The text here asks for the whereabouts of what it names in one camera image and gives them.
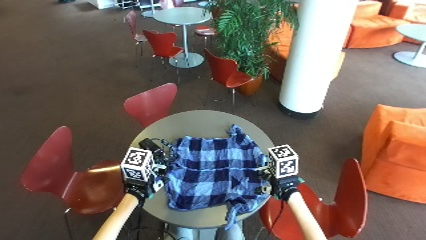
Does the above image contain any person's left hand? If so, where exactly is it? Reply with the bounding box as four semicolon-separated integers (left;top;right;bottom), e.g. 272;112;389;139
126;138;173;202

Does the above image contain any person's right hand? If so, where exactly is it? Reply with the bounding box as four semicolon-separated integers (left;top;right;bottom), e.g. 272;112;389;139
255;159;305;202

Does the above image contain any blue checked cloth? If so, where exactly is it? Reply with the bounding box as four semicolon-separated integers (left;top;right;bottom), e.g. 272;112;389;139
164;124;272;232

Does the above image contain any white left marker cube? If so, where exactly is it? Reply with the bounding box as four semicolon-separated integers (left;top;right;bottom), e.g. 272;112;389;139
120;146;157;184

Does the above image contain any white marker cube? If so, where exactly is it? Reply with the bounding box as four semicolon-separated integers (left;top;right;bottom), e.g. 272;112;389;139
120;146;157;184
267;144;300;180

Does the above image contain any white right marker cube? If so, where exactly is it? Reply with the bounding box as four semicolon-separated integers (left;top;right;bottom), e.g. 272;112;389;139
267;144;300;180

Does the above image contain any red chair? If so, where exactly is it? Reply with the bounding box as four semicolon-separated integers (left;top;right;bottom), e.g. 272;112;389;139
123;82;179;129
143;29;185;85
259;157;370;240
124;10;150;68
20;125;130;240
193;25;219;52
204;48;259;113

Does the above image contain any the person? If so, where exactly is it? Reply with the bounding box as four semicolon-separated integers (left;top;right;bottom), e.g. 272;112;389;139
164;222;248;240

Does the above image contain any orange plant pot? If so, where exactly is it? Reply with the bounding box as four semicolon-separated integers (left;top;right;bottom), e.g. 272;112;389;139
235;74;267;97

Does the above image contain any orange armchair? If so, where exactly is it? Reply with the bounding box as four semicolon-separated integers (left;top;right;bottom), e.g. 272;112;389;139
360;103;426;205

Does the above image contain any white round pillar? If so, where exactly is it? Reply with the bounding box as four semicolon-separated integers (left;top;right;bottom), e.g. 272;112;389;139
277;0;360;120

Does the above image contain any green palm plant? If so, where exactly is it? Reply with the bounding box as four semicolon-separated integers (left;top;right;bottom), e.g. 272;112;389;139
207;0;300;80

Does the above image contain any orange round sofa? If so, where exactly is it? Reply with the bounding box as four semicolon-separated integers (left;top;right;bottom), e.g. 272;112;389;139
344;0;413;50

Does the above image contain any round white side table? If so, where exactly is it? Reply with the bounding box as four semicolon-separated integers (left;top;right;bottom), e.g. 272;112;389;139
392;23;426;69

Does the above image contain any black right glove cable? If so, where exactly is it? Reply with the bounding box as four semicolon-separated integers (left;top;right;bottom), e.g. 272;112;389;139
265;196;287;240

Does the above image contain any black glove cable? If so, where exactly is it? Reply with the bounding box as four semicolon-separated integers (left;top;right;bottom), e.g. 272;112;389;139
265;196;287;240
135;199;147;240

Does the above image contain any black left glove cable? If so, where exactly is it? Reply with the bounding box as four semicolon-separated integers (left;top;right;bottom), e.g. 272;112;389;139
135;199;147;240

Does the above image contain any round grey pedestal table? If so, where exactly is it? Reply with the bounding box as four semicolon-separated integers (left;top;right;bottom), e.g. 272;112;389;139
152;7;213;69
140;0;168;20

